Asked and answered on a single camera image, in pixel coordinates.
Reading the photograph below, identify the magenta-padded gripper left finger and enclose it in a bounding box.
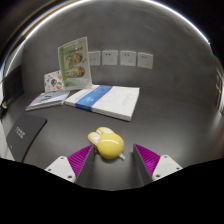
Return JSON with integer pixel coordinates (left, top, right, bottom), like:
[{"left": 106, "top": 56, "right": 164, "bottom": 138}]
[{"left": 44, "top": 144, "right": 96, "bottom": 188}]

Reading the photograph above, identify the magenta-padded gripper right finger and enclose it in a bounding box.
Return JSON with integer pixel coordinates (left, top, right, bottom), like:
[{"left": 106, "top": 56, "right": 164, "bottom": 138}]
[{"left": 132, "top": 143, "right": 184, "bottom": 186}]

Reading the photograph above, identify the yellow computer mouse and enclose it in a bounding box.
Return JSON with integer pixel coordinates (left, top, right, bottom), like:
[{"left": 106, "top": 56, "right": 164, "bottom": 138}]
[{"left": 87, "top": 126, "right": 127, "bottom": 161}]

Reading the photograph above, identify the black mouse pad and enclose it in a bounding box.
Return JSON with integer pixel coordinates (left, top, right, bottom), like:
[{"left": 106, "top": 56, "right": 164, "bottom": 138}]
[{"left": 5, "top": 112, "right": 48, "bottom": 163}]

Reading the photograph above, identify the grey-blue striped book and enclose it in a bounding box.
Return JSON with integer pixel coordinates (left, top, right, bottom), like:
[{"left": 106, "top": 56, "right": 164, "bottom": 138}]
[{"left": 25, "top": 89, "right": 71, "bottom": 112}]

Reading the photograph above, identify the white book with blue stripe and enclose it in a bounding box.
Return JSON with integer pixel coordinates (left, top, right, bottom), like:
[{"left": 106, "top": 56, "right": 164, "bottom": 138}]
[{"left": 64, "top": 84, "right": 141, "bottom": 122}]

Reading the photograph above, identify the white card with colourful stickers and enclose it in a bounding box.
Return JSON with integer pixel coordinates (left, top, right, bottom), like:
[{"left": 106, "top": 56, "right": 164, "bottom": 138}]
[{"left": 43, "top": 69, "right": 66, "bottom": 94}]

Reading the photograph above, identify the green food leaflet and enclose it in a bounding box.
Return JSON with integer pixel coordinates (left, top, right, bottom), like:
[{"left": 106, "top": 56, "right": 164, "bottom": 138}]
[{"left": 57, "top": 36, "right": 93, "bottom": 91}]

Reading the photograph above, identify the row of white wall sockets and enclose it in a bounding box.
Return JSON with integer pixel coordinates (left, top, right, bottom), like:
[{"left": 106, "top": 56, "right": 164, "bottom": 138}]
[{"left": 87, "top": 49, "right": 154, "bottom": 70}]

